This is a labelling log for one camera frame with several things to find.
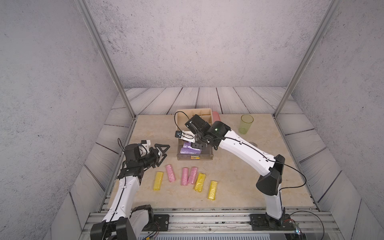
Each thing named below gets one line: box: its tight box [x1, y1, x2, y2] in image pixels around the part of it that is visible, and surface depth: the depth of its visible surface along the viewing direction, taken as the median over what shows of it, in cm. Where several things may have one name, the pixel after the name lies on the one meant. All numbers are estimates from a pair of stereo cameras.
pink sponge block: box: [213, 111, 221, 123], surface depth 124 cm
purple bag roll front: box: [180, 147, 202, 154], surface depth 80 cm
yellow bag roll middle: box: [193, 172, 206, 193], surface depth 86 cm
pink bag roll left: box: [165, 164, 176, 183], surface depth 90 cm
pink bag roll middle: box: [181, 167, 189, 186], surface depth 90 cm
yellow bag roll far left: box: [153, 171, 164, 191], surface depth 87 cm
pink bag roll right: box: [188, 166, 198, 185], surface depth 89 cm
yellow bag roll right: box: [208, 180, 218, 201], surface depth 84 cm
